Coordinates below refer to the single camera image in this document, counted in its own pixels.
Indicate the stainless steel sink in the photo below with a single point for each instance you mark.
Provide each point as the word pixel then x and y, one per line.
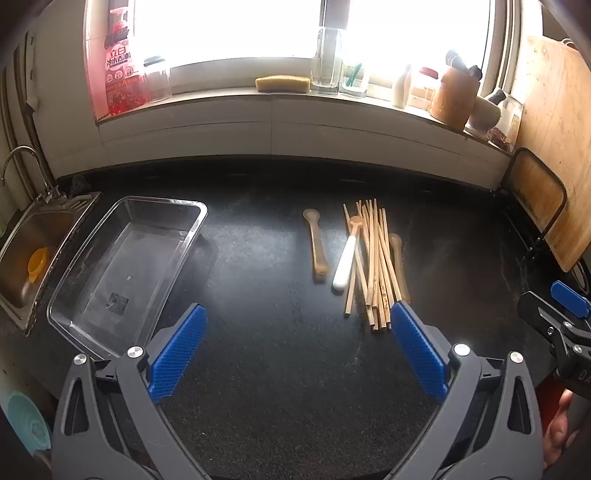
pixel 41 230

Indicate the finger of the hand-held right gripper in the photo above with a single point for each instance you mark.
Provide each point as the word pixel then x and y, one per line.
pixel 570 299
pixel 540 314

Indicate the pink dish soap bottle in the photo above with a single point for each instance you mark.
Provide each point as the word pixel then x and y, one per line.
pixel 117 69

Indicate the wooden utensil holder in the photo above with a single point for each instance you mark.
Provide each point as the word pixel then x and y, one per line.
pixel 455 99

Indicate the glass jar with black lid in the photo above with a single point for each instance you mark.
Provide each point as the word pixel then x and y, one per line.
pixel 157 83

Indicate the green toothbrush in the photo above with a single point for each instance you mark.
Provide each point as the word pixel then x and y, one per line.
pixel 354 74

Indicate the stone pestle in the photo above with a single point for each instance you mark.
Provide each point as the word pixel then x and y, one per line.
pixel 496 95

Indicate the white plastic bottle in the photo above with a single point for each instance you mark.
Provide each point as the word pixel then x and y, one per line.
pixel 401 90

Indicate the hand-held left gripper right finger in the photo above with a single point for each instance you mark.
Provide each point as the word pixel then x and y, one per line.
pixel 418 350

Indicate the glass spice jar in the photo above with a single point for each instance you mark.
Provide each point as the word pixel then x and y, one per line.
pixel 510 120

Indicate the wooden cutting board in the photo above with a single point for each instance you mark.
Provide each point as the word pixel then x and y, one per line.
pixel 558 138

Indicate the black metal board rack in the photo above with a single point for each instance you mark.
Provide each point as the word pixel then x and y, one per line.
pixel 565 198

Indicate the clear glass cup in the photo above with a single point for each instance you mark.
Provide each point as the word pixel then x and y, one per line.
pixel 355 87

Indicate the tall clear glass bottle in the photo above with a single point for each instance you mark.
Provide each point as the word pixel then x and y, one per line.
pixel 327 64

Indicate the window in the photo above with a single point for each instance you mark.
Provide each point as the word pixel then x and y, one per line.
pixel 231 27

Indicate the person's right hand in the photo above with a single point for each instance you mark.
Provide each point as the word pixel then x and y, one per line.
pixel 561 429

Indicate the chrome faucet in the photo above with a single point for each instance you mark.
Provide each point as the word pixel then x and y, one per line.
pixel 22 148

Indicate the dark round bowl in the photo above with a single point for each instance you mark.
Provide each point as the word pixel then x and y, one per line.
pixel 584 277

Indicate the clear plastic container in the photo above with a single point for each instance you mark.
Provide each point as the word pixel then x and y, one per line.
pixel 138 258

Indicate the jar with red lid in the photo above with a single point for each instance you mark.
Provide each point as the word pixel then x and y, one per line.
pixel 425 92

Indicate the yellow sponge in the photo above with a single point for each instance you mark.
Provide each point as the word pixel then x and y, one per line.
pixel 281 84

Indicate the pile of wooden chopsticks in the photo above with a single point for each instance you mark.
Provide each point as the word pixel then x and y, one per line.
pixel 374 258

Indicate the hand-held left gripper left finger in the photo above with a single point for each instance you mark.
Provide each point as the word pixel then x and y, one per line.
pixel 178 355

